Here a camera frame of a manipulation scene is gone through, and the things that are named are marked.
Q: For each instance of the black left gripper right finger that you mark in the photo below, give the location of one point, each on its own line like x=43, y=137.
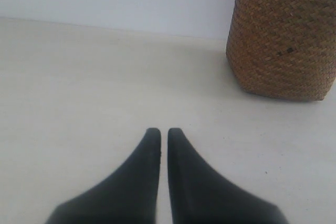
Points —
x=199, y=194

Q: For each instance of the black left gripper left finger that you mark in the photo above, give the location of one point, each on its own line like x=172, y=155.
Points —
x=128, y=195

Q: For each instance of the woven brown wicker basket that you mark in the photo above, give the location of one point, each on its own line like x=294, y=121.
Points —
x=283, y=49

